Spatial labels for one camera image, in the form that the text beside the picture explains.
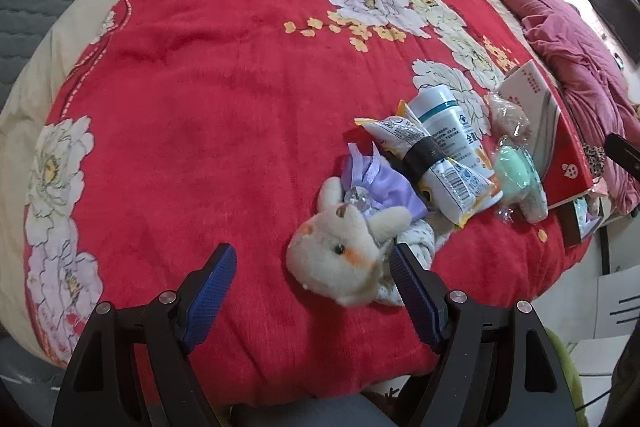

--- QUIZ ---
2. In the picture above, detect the mint green fluffy ball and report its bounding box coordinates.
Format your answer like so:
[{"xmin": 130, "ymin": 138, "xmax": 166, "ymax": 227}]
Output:
[{"xmin": 494, "ymin": 136, "xmax": 536, "ymax": 209}]

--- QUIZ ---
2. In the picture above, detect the beige puff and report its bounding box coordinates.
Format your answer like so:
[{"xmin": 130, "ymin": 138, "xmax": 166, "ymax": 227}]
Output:
[{"xmin": 485, "ymin": 92, "xmax": 530, "ymax": 145}]

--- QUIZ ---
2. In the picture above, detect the yellow white snack packet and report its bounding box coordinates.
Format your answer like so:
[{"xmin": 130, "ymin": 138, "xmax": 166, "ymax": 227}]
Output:
[{"xmin": 354, "ymin": 101, "xmax": 492, "ymax": 229}]

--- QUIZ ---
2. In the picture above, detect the white plush bunny purple dress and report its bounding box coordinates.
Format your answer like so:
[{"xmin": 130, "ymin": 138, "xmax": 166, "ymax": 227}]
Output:
[{"xmin": 285, "ymin": 143, "xmax": 427, "ymax": 308}]

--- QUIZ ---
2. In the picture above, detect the leopard print scrunchie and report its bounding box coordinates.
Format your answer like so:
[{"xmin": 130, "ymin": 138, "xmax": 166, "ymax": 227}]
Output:
[{"xmin": 582, "ymin": 143, "xmax": 605, "ymax": 178}]

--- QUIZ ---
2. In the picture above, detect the green floral tissue pack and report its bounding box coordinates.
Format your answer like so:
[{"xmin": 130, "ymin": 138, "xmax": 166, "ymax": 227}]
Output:
[{"xmin": 518, "ymin": 168, "xmax": 548, "ymax": 225}]

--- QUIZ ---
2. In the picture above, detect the pink quilted duvet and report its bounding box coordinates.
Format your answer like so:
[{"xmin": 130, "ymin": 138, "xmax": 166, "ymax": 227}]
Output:
[{"xmin": 462, "ymin": 0, "xmax": 640, "ymax": 216}]

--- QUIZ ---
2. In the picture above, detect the red tissue box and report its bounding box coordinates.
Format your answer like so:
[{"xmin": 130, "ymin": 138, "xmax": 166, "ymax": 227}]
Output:
[{"xmin": 498, "ymin": 60, "xmax": 592, "ymax": 209}]

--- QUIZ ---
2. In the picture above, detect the dark tray with pink book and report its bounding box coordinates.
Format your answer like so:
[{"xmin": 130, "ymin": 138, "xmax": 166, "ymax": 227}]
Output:
[{"xmin": 556, "ymin": 195, "xmax": 604, "ymax": 247}]

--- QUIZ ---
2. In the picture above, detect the white vitamin bottle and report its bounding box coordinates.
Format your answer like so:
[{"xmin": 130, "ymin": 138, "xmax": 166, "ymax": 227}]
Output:
[{"xmin": 409, "ymin": 86, "xmax": 502, "ymax": 213}]

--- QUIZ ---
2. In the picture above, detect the beige bed sheet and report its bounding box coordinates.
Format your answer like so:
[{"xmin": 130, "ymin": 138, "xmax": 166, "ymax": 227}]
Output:
[{"xmin": 1, "ymin": 0, "xmax": 524, "ymax": 359}]

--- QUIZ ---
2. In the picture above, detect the red floral blanket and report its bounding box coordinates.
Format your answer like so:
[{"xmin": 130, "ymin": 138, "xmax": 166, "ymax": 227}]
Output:
[{"xmin": 22, "ymin": 0, "xmax": 594, "ymax": 408}]

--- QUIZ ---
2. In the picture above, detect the black wall television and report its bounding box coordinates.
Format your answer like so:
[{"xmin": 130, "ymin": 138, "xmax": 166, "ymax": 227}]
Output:
[{"xmin": 588, "ymin": 0, "xmax": 640, "ymax": 65}]

